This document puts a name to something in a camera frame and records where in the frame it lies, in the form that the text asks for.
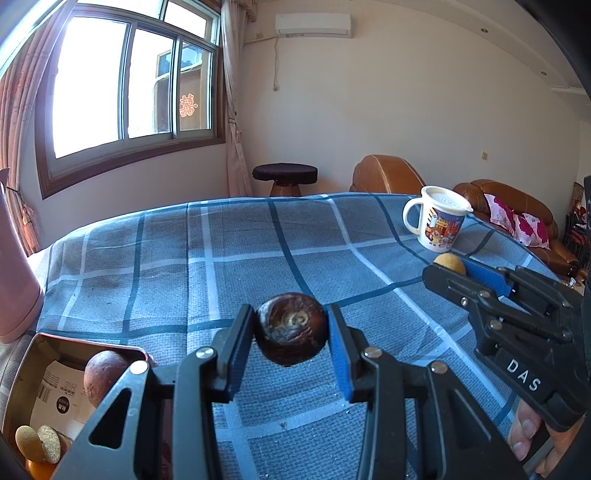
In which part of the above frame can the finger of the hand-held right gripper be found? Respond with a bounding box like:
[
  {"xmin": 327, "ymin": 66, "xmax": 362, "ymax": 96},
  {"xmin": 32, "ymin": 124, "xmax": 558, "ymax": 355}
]
[
  {"xmin": 422, "ymin": 264, "xmax": 509, "ymax": 333},
  {"xmin": 465, "ymin": 261, "xmax": 580, "ymax": 342}
]

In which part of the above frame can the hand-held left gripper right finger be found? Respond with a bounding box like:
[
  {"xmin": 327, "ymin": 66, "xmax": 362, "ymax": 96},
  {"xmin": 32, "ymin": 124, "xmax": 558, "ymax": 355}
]
[{"xmin": 325, "ymin": 305, "xmax": 529, "ymax": 480}]

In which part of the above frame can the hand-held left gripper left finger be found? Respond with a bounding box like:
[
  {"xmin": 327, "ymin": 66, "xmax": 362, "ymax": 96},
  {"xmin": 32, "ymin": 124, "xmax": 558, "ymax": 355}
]
[{"xmin": 51, "ymin": 303, "xmax": 256, "ymax": 480}]

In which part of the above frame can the tan longan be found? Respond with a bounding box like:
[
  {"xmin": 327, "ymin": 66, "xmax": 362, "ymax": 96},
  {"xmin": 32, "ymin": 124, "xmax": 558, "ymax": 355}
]
[
  {"xmin": 15, "ymin": 425, "xmax": 44, "ymax": 462},
  {"xmin": 433, "ymin": 252, "xmax": 468, "ymax": 277}
]

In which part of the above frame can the round dark passion fruit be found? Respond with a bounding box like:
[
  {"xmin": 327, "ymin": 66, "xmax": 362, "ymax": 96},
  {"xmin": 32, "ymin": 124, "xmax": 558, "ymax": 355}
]
[{"xmin": 255, "ymin": 292, "xmax": 329, "ymax": 367}]

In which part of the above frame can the rectangular metal tin box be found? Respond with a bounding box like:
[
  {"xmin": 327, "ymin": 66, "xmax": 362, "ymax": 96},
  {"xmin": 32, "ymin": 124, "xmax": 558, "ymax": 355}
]
[{"xmin": 0, "ymin": 332, "xmax": 174, "ymax": 480}]

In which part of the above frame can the small orange tangerine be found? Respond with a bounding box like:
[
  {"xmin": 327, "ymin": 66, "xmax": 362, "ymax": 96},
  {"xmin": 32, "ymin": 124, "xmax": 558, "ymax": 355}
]
[{"xmin": 23, "ymin": 457, "xmax": 58, "ymax": 480}]

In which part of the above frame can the person's right hand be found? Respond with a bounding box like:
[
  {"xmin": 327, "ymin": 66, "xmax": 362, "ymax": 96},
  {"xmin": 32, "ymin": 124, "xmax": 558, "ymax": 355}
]
[{"xmin": 508, "ymin": 399, "xmax": 585, "ymax": 480}]

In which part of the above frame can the white cartoon print mug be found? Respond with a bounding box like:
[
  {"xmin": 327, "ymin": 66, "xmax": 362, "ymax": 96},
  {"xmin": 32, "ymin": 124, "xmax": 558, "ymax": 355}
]
[{"xmin": 403, "ymin": 185, "xmax": 472, "ymax": 254}]

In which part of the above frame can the pink floral pillow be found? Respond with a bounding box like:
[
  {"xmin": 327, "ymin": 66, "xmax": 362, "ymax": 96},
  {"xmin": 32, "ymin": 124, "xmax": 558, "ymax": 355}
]
[{"xmin": 484, "ymin": 194, "xmax": 552, "ymax": 250}]

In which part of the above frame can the brown leather sofa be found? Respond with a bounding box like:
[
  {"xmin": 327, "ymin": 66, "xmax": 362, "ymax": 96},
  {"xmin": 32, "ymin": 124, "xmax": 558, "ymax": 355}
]
[{"xmin": 452, "ymin": 179, "xmax": 580, "ymax": 278}]

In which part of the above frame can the white mug lid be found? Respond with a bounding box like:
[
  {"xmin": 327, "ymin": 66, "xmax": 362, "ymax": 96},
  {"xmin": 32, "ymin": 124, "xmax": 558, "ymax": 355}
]
[{"xmin": 422, "ymin": 185, "xmax": 472, "ymax": 215}]

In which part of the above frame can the blue checked tablecloth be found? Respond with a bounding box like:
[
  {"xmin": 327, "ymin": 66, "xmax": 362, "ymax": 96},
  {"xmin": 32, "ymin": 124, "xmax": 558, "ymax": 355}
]
[{"xmin": 0, "ymin": 191, "xmax": 583, "ymax": 480}]

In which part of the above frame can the printed paper insert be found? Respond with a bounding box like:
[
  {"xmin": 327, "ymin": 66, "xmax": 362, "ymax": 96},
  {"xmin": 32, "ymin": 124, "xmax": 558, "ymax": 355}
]
[{"xmin": 30, "ymin": 357, "xmax": 100, "ymax": 439}]

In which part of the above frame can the dark cushioned round stool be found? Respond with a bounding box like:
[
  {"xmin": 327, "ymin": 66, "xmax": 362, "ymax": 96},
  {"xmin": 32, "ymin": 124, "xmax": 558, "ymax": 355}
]
[{"xmin": 252, "ymin": 163, "xmax": 319, "ymax": 198}]

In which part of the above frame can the pink electric kettle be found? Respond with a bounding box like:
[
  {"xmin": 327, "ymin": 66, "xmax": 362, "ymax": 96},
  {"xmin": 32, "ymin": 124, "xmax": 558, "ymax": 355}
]
[{"xmin": 0, "ymin": 167, "xmax": 45, "ymax": 344}]

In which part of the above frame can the beige curtain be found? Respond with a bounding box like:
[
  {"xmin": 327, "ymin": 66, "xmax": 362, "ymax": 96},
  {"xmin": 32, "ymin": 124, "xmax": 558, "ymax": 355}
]
[{"xmin": 221, "ymin": 0, "xmax": 254, "ymax": 198}]

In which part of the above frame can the white air conditioner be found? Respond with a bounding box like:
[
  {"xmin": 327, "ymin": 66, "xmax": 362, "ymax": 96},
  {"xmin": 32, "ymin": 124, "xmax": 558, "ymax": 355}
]
[{"xmin": 274, "ymin": 13, "xmax": 352, "ymax": 38}]

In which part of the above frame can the pink patterned curtain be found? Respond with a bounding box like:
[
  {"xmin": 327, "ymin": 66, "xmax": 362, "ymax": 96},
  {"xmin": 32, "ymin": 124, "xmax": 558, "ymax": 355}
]
[{"xmin": 0, "ymin": 32, "xmax": 65, "ymax": 257}]

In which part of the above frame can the sliding glass window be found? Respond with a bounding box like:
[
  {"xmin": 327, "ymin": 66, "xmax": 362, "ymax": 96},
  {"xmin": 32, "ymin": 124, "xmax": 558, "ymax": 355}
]
[{"xmin": 34, "ymin": 0, "xmax": 227, "ymax": 200}]

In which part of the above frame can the air conditioner power cord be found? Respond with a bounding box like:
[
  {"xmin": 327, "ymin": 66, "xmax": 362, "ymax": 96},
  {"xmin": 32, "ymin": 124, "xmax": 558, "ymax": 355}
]
[{"xmin": 244, "ymin": 34, "xmax": 282, "ymax": 92}]

